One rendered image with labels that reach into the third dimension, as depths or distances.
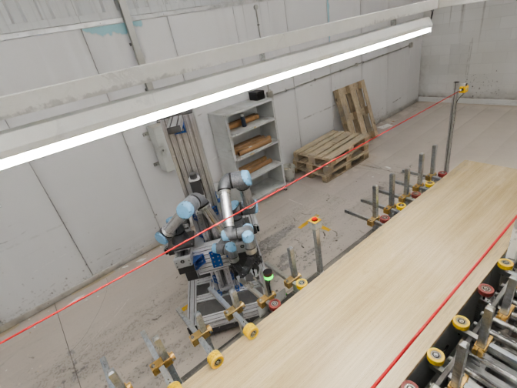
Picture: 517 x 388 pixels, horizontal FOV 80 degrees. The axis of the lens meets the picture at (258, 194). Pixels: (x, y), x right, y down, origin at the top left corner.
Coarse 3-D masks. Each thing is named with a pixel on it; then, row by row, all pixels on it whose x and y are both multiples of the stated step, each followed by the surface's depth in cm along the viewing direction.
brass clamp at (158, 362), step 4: (172, 356) 176; (156, 360) 175; (160, 360) 174; (168, 360) 175; (172, 360) 176; (156, 364) 173; (160, 364) 172; (164, 364) 173; (168, 364) 175; (152, 368) 171; (156, 368) 171; (152, 372) 170; (156, 372) 172; (160, 372) 173
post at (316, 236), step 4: (316, 232) 227; (316, 236) 229; (316, 240) 230; (316, 244) 233; (320, 244) 234; (316, 248) 235; (320, 248) 236; (316, 252) 237; (320, 252) 237; (316, 256) 240; (320, 256) 239; (316, 260) 242; (320, 260) 240; (316, 264) 244; (320, 264) 242; (320, 268) 243; (316, 272) 248; (320, 272) 245
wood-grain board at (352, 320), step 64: (448, 192) 280; (512, 192) 264; (384, 256) 224; (448, 256) 214; (320, 320) 187; (384, 320) 180; (448, 320) 173; (192, 384) 166; (256, 384) 160; (320, 384) 155; (384, 384) 150
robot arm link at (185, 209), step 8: (184, 200) 217; (192, 200) 218; (176, 208) 215; (184, 208) 213; (192, 208) 215; (176, 216) 224; (184, 216) 216; (168, 224) 232; (176, 224) 228; (160, 232) 239; (168, 232) 236; (160, 240) 241; (168, 240) 243
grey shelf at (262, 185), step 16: (224, 112) 428; (240, 112) 480; (256, 112) 500; (272, 112) 472; (224, 128) 426; (240, 128) 455; (256, 128) 508; (272, 128) 488; (224, 144) 445; (272, 144) 482; (224, 160) 466; (240, 160) 504; (272, 160) 519; (256, 176) 478; (272, 176) 545; (256, 192) 510
